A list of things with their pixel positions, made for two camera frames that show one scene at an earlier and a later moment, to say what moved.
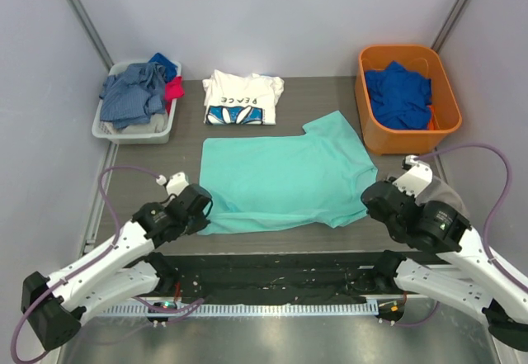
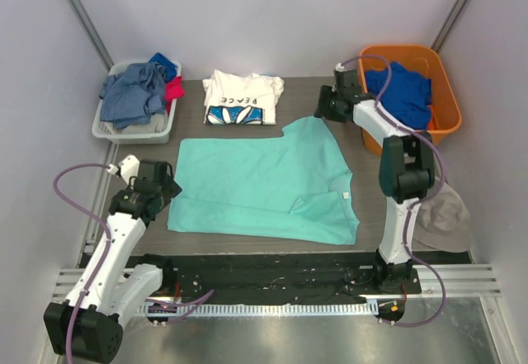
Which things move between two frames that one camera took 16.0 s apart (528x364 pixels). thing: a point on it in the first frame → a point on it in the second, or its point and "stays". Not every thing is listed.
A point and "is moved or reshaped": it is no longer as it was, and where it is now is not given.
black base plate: [279, 278] stays
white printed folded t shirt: [241, 99] stays
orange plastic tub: [423, 61] stays
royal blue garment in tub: [401, 96] stays
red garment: [174, 89] stays
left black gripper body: [200, 206] → [166, 191]
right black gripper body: [374, 201] → [324, 105]
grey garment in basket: [157, 124] stays
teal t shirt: [313, 178] is moved or reshaped
